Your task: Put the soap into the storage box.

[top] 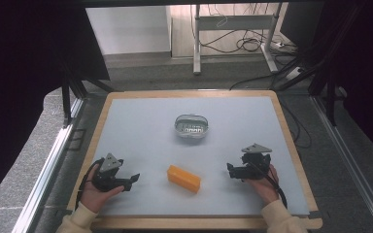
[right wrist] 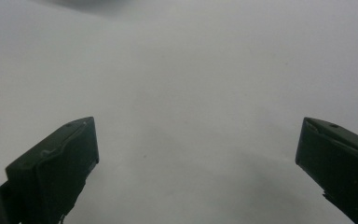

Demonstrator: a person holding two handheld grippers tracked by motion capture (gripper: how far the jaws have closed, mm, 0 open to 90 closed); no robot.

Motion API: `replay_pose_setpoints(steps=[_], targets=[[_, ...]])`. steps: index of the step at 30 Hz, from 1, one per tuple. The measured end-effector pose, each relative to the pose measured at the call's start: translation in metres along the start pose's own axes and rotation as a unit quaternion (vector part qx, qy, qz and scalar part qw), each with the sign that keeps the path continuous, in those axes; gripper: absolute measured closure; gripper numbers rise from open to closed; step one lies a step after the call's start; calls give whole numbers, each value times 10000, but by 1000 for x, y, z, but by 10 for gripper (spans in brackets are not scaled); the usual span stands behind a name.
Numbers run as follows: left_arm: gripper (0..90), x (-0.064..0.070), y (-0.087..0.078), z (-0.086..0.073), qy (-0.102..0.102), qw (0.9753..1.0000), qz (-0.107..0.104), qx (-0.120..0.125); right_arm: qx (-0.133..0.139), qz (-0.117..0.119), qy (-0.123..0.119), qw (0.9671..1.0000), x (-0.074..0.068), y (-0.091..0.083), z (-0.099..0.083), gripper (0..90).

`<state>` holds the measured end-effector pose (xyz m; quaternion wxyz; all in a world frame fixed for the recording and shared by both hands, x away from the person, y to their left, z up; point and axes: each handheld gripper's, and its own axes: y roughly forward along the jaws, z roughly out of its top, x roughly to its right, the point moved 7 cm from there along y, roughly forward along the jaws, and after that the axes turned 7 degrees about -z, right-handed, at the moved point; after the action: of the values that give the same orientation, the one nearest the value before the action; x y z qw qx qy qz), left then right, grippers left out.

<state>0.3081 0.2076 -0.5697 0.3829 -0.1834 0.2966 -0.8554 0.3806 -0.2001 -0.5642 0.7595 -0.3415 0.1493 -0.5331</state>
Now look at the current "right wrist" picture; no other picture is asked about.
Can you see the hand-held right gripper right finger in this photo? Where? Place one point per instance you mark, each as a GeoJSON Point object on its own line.
{"type": "Point", "coordinates": [338, 161]}

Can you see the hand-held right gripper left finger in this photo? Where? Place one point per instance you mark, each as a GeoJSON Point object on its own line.
{"type": "Point", "coordinates": [56, 168]}

